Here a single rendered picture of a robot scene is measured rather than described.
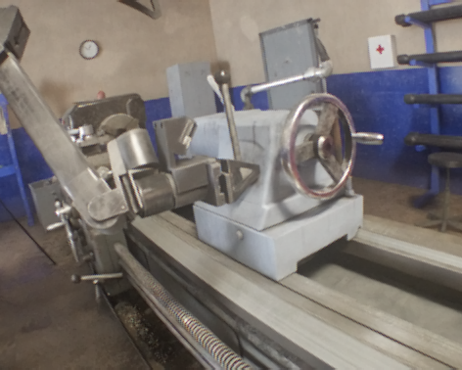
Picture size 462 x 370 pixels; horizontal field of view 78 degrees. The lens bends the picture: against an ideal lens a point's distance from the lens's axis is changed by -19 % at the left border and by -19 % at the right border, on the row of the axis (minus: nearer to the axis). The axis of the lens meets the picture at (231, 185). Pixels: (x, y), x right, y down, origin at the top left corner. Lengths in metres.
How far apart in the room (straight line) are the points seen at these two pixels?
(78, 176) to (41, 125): 0.11
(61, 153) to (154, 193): 0.16
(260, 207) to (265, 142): 0.13
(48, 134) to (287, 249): 0.50
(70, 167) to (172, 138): 0.16
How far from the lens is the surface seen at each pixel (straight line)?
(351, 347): 0.54
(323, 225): 0.77
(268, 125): 0.71
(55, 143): 0.54
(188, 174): 0.49
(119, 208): 0.47
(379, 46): 3.95
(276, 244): 0.68
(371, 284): 0.89
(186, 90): 5.55
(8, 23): 0.70
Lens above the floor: 1.22
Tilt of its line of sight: 15 degrees down
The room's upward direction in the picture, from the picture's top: 8 degrees counter-clockwise
